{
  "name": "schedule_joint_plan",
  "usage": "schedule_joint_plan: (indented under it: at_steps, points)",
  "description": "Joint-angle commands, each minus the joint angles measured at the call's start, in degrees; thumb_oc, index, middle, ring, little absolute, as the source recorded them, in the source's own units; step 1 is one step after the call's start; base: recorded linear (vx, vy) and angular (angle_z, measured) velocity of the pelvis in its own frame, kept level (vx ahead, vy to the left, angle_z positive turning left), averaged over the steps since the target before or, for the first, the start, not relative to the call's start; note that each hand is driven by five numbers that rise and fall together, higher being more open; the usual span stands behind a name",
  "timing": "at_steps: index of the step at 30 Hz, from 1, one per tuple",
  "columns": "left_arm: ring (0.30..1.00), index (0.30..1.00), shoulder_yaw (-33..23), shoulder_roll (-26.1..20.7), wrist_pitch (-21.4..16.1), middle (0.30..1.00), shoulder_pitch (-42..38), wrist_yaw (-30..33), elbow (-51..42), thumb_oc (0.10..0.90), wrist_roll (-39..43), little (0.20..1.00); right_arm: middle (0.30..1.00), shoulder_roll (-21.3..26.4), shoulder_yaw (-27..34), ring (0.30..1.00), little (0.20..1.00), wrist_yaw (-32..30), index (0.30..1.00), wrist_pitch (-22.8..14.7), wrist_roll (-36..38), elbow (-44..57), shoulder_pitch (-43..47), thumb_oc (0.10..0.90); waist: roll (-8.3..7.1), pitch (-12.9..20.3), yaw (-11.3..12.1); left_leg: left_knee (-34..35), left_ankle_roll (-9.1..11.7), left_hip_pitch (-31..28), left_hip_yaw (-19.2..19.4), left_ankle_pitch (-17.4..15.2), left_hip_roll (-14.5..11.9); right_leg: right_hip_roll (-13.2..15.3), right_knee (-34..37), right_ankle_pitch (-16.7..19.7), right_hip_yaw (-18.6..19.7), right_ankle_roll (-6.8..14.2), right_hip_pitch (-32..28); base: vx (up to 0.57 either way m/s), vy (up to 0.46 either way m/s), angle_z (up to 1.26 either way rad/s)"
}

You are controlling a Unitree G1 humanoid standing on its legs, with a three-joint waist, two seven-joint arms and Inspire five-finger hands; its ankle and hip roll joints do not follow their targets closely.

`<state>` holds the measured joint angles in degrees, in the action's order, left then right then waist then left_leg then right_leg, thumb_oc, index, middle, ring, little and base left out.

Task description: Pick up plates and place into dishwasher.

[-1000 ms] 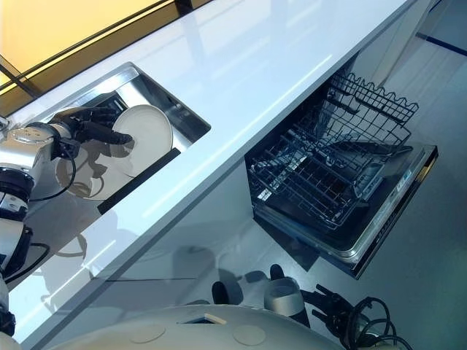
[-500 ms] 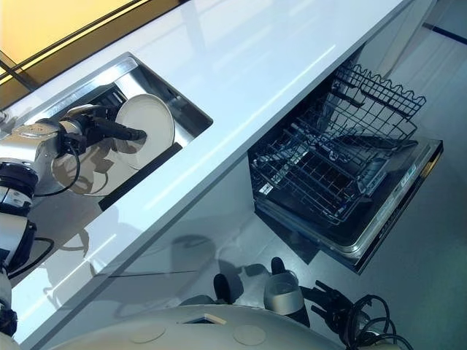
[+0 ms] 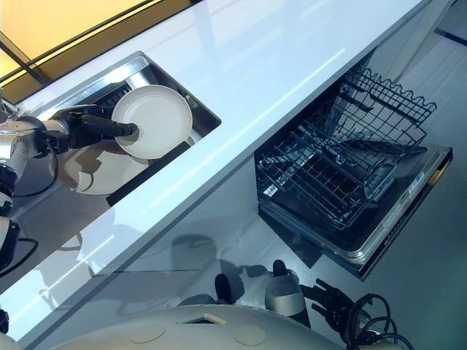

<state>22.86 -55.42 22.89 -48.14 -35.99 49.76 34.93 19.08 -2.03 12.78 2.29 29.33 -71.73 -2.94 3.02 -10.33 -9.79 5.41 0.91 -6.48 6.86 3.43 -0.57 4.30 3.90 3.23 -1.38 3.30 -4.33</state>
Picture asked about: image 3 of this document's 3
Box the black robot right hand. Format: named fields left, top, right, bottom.
left=300, top=278, right=352, bottom=338

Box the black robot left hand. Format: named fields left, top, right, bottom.
left=67, top=104, right=142, bottom=150

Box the white round plate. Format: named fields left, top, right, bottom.
left=110, top=85, right=193, bottom=160
left=57, top=137, right=151, bottom=197

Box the open dishwasher door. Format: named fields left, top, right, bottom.
left=257, top=141, right=454, bottom=282

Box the grey dishwasher cutlery basket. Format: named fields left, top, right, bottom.
left=363, top=159, right=398, bottom=201

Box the dark ridged sink drain rack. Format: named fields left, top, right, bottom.
left=97, top=81, right=134, bottom=111

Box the dark robot right foot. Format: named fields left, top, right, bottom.
left=272, top=259, right=290, bottom=279

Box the dark robot foot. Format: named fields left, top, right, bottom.
left=214, top=273, right=239, bottom=304
left=272, top=259, right=290, bottom=279

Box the stainless steel sink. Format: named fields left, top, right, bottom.
left=46, top=50, right=223, bottom=209

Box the dark robot left foot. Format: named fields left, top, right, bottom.
left=214, top=273, right=239, bottom=304

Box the silver robot torso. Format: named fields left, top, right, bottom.
left=53, top=303, right=366, bottom=350

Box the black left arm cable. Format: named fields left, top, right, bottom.
left=9, top=133, right=60, bottom=198

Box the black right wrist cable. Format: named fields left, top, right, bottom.
left=346, top=293, right=403, bottom=350

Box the dark window frame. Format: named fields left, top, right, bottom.
left=0, top=0, right=205, bottom=92

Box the black wire dishwasher rack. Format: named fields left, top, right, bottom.
left=255, top=66, right=438, bottom=231

